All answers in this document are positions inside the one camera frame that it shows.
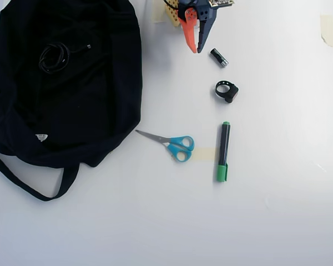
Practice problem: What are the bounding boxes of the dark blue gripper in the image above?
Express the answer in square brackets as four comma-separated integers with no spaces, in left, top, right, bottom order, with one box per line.
[178,0,220,54]

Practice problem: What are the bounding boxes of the black braided USB cable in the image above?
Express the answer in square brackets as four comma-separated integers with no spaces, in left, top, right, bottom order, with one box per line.
[38,41,92,75]

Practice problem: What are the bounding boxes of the black fabric bag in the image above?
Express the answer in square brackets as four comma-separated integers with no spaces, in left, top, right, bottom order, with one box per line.
[0,0,144,202]

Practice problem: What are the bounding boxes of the beige masking tape piece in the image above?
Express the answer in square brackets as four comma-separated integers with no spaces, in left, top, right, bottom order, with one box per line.
[193,147,216,161]
[152,0,169,23]
[320,14,333,48]

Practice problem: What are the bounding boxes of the black marker with green cap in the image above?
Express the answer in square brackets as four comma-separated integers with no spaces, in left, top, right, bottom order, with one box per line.
[216,121,231,183]

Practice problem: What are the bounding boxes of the green camera circuit board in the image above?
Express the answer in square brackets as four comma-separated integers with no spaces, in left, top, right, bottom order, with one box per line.
[209,0,236,8]

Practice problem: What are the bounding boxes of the black strap band light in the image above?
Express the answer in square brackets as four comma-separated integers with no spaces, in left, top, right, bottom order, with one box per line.
[214,80,239,104]

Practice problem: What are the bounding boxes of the blue handled scissors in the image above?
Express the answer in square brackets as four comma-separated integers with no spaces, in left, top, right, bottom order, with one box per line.
[135,129,195,163]

